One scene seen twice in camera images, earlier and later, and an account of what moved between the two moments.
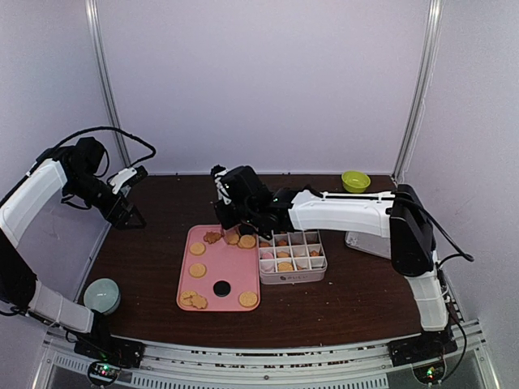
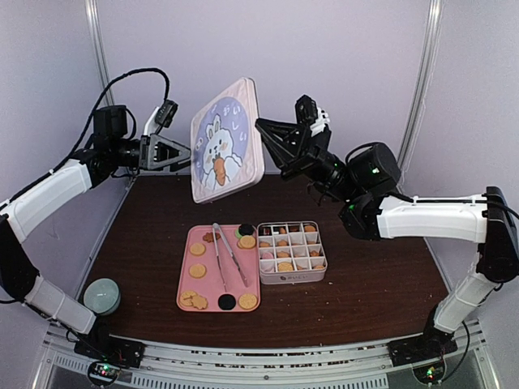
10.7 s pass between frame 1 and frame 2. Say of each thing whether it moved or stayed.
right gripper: moved
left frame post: stayed
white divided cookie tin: stayed
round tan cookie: stayed
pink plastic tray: stayed
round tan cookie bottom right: stayed
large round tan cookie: stayed
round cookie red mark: stayed
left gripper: moved
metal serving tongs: moved
